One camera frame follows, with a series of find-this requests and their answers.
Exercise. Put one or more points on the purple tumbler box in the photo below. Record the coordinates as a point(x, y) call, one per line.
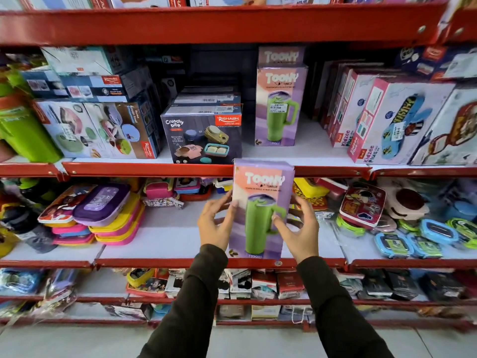
point(281, 108)
point(281, 55)
point(261, 205)

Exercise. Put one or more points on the brown white bear container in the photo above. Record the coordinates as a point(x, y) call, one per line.
point(408, 203)

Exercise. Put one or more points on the red metal shelf rack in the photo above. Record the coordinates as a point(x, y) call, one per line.
point(186, 26)

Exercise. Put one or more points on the pink green lunch box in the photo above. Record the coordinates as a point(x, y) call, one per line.
point(158, 190)

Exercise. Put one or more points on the row of small product boxes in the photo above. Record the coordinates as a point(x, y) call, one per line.
point(261, 285)

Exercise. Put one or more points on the cartoon print lunch box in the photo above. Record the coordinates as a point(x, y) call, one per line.
point(59, 206)

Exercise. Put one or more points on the yellow plastic lunch box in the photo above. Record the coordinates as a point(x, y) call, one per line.
point(309, 188)

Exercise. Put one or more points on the row of white lunchbox cartons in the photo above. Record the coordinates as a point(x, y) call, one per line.
point(391, 119)

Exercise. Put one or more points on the white dinner set box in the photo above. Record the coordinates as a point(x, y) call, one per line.
point(65, 128)

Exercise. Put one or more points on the green rimmed food container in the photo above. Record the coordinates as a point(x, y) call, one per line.
point(350, 226)
point(464, 231)
point(408, 226)

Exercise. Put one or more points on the maroon cartoon lunch box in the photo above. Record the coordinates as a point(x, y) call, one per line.
point(363, 205)

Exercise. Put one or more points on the stack of yellow pink lunchboxes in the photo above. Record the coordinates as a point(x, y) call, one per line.
point(115, 231)

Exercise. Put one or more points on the blue rimmed food container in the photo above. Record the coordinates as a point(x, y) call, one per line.
point(425, 246)
point(439, 231)
point(393, 245)

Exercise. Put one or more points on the white teal cardboard box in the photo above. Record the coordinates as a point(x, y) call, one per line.
point(80, 60)

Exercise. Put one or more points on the green plastic jug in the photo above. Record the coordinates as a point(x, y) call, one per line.
point(26, 134)

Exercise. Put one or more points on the person's right hand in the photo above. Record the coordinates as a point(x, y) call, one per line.
point(300, 238)

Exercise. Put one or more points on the white red print lunchbox carton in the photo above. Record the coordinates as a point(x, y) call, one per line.
point(452, 134)

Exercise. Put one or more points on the person's left thumb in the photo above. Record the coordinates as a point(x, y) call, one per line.
point(231, 214)

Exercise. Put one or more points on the dark snack bowl set box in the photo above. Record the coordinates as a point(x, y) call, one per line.
point(203, 137)
point(207, 99)

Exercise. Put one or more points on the person's right thumb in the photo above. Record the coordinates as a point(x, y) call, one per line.
point(281, 224)

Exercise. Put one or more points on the yellow cartoon lunch box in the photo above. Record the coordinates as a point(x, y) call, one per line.
point(141, 277)

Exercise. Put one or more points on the person's left hand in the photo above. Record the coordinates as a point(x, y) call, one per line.
point(214, 231)

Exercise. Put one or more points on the person's right forearm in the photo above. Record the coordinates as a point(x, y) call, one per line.
point(339, 316)

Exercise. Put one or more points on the row of dark wrapped packages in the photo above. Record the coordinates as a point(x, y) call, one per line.
point(398, 285)

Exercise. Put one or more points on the person's left forearm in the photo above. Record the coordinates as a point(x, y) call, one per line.
point(186, 313)

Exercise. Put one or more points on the dark blue bowl set box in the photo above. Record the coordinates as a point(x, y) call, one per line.
point(100, 87)

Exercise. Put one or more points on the purple plastic lunch box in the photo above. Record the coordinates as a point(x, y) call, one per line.
point(100, 203)

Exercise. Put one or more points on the blue white cardboard box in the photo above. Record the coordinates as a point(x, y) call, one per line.
point(436, 61)

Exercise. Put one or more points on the brown dinner set box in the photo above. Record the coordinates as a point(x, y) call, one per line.
point(123, 132)

